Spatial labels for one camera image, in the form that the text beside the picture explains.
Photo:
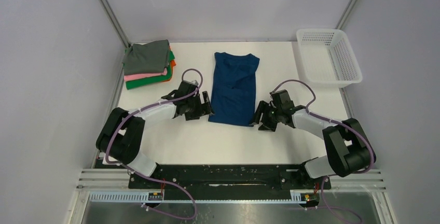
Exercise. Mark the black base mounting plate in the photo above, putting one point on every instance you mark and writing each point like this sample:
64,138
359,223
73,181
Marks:
238,182

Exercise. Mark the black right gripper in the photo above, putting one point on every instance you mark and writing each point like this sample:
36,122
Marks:
264,107

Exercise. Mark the white perforated plastic basket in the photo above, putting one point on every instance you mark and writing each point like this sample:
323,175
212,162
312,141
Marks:
326,58

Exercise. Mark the blue t-shirt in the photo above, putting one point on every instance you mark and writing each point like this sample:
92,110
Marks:
233,94

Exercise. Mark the orange folded t-shirt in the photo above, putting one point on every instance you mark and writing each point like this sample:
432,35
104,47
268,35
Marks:
171,66

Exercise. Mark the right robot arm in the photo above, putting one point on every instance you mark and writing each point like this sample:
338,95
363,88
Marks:
348,150

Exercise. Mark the pink folded t-shirt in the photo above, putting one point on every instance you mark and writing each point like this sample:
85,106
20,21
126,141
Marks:
144,75

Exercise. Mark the green folded t-shirt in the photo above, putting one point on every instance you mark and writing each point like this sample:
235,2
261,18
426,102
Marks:
143,82

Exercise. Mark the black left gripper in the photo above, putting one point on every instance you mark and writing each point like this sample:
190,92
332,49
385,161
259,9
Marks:
203,109

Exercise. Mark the grey folded t-shirt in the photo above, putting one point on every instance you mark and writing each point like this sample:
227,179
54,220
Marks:
148,58

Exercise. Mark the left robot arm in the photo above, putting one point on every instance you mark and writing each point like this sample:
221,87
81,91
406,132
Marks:
121,137

